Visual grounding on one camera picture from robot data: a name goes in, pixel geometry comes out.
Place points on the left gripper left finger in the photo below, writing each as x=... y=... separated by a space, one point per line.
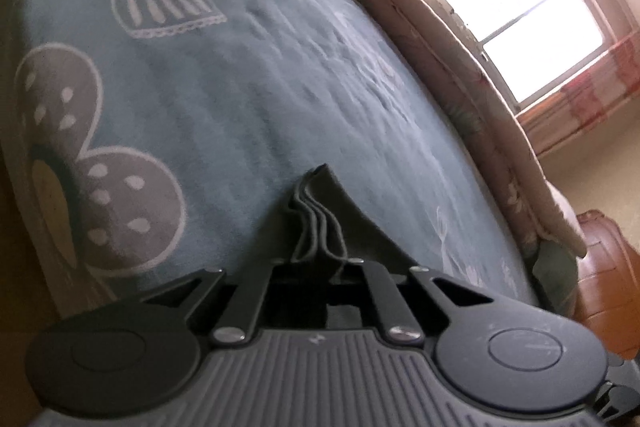
x=134 y=355

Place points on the dark green trousers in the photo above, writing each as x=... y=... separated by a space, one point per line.
x=340 y=270

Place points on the wooden headboard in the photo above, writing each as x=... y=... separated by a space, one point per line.
x=608 y=285

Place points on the folded pink floral quilt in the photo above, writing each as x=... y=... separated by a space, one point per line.
x=534 y=209

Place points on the green patterned pillow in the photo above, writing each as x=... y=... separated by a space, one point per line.
x=555 y=274

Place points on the green floral bed sheet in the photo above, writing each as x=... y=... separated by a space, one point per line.
x=147 y=139

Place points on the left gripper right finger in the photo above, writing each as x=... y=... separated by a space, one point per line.
x=496 y=352

